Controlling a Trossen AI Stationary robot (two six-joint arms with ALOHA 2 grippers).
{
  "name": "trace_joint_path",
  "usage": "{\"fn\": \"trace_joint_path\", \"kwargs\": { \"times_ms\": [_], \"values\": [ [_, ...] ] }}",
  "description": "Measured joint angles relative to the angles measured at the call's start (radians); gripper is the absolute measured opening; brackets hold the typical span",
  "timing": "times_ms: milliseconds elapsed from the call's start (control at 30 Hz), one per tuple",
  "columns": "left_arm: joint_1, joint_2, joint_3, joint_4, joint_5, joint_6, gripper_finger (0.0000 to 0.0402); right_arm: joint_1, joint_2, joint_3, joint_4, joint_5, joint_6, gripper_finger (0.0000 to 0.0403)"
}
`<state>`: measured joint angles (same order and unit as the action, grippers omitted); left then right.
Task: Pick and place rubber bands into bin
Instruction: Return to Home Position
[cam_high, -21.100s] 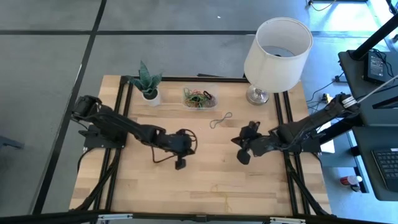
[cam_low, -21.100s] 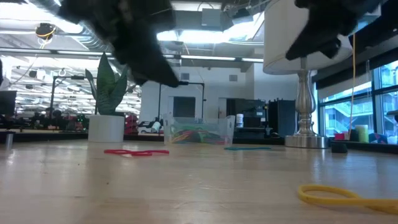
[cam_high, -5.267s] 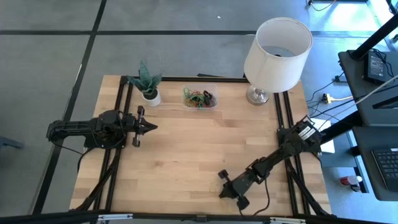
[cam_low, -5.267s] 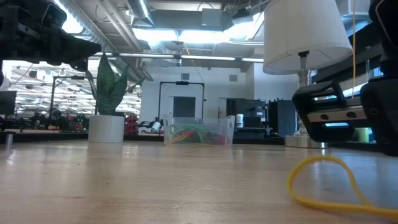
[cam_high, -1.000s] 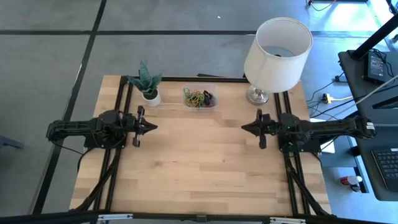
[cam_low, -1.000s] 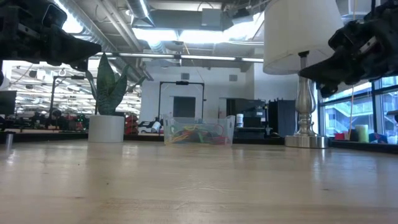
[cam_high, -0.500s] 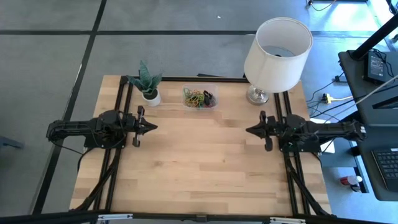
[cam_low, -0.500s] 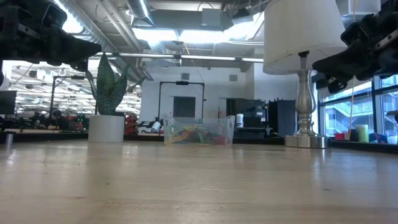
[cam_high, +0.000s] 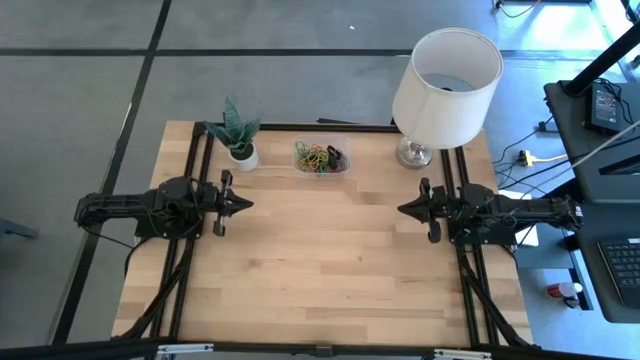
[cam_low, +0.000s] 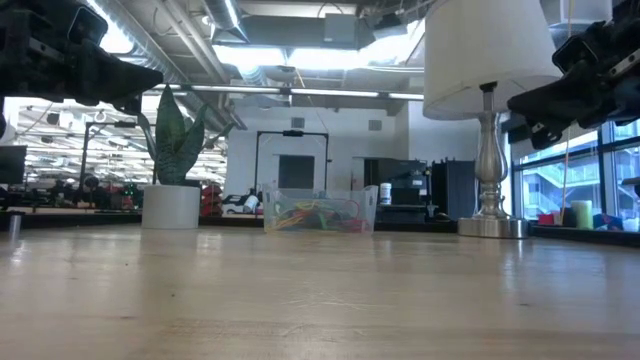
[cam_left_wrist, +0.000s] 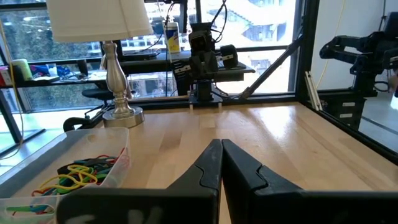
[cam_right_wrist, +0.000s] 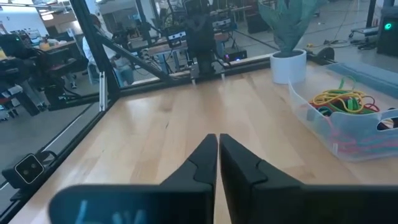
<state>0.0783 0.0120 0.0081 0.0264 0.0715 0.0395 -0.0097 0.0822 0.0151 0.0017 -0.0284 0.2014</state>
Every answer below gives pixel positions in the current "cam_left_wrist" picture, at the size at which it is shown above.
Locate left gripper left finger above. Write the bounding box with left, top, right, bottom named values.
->
left=57, top=138, right=223, bottom=224

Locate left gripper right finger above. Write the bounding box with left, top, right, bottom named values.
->
left=221, top=138, right=398, bottom=224

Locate red rubber band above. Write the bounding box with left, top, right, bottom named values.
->
left=93, top=147, right=130, bottom=166

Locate grey rubber band top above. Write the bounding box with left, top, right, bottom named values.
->
left=73, top=157, right=116, bottom=170

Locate green rubber band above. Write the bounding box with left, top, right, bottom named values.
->
left=6, top=204, right=32, bottom=215
left=37, top=174, right=108, bottom=195

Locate yellow rubber band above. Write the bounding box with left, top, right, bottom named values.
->
left=30, top=164, right=100, bottom=197

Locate black rubber band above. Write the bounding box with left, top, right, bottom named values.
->
left=57, top=157, right=103, bottom=175

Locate blue rubber band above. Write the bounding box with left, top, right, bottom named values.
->
left=26, top=203, right=55, bottom=215

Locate clear plastic bin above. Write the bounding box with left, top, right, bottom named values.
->
left=0, top=126, right=131, bottom=224

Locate black office chair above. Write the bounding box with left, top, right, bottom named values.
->
left=62, top=88, right=131, bottom=133

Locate table lamp white shade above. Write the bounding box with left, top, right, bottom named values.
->
left=45, top=0, right=154, bottom=129

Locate blue box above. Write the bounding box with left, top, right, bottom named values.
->
left=55, top=64, right=74, bottom=78

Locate person's hand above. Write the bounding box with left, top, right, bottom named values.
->
left=387, top=68, right=398, bottom=94

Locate black shelf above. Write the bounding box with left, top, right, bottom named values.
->
left=0, top=75, right=60, bottom=89

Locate pale green cup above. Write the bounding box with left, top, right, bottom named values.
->
left=11, top=58, right=34, bottom=82

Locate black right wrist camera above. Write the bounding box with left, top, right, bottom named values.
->
left=188, top=22, right=213, bottom=52

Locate black aluminium rig frame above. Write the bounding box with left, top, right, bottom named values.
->
left=0, top=0, right=398, bottom=166

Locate silver aluminium bracket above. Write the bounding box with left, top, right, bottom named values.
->
left=303, top=70, right=322, bottom=112

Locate yellow hanging cord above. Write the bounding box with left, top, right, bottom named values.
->
left=315, top=0, right=346, bottom=91
left=0, top=18, right=25, bottom=160

